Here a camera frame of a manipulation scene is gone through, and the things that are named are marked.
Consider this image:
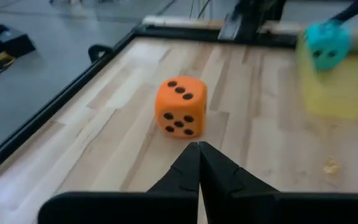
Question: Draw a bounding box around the large orange foam die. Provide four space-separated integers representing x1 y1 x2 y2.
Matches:
154 75 208 139

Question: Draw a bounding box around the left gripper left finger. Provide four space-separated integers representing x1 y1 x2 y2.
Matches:
37 141 201 224

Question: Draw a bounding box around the large teal foam die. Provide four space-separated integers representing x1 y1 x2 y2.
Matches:
303 20 352 72

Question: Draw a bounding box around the black frame clamp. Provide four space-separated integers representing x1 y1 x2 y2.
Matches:
88 44 114 63

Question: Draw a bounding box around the black equipment box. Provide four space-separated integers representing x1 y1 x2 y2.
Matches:
0 24 37 83

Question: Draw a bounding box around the black aluminium table frame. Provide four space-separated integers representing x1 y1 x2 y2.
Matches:
0 24 300 183

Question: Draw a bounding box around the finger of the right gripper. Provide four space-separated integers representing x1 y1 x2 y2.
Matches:
331 0 358 26

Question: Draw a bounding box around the small yellow translucent die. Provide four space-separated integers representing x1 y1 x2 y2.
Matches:
323 156 342 175

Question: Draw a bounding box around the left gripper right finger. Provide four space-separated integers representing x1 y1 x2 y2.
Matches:
199 141 358 224

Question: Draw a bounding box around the yellow translucent plastic tray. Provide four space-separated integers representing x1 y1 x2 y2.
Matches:
295 27 358 123

